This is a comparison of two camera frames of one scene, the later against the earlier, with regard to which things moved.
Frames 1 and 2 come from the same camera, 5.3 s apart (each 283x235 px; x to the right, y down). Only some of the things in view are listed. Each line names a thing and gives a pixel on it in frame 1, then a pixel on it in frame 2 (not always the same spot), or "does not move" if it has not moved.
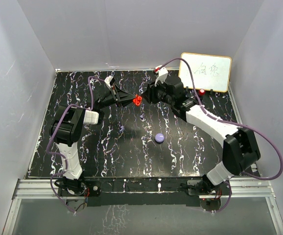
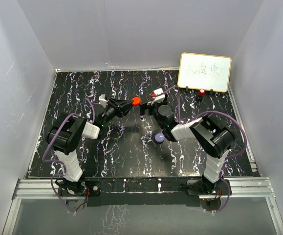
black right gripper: [149, 94] -> [148, 105]
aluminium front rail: [241, 189] does not move
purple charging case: [159, 137] does not move
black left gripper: [123, 98] -> [123, 105]
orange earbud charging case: [137, 100] does not move
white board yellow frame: [209, 72] does not move
